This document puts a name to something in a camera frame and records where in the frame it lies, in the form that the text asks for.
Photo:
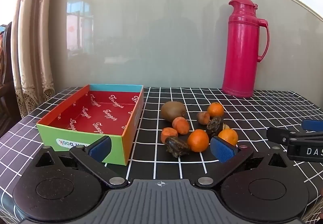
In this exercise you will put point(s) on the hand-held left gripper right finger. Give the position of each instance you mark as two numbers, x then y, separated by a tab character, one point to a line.
223	150

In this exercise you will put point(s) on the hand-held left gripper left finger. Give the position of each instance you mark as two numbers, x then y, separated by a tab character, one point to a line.
101	150

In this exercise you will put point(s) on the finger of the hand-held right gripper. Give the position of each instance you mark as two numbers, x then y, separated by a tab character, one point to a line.
277	134
313	125

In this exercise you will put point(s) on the orange tangerine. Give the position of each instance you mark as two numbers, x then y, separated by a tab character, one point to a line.
228	136
198	140
215	109

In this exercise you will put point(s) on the dark brown shrivelled fruit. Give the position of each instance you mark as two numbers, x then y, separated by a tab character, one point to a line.
177	146
214	124

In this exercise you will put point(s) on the colourful cardboard box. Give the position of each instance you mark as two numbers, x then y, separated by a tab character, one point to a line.
101	112

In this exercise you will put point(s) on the brown-skinned carrot piece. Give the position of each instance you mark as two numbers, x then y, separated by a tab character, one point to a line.
203	117

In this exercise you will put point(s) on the orange carrot piece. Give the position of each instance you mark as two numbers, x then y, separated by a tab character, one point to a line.
181	125
169	134

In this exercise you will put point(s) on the brown kiwi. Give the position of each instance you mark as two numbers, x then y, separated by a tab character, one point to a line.
174	111

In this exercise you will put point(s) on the pink thermos jug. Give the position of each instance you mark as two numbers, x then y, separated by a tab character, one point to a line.
242	49

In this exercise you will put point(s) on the dark wooden chair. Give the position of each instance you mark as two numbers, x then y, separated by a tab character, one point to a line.
6	75

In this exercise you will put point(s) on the beige lace curtain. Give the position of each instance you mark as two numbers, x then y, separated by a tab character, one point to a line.
32	49

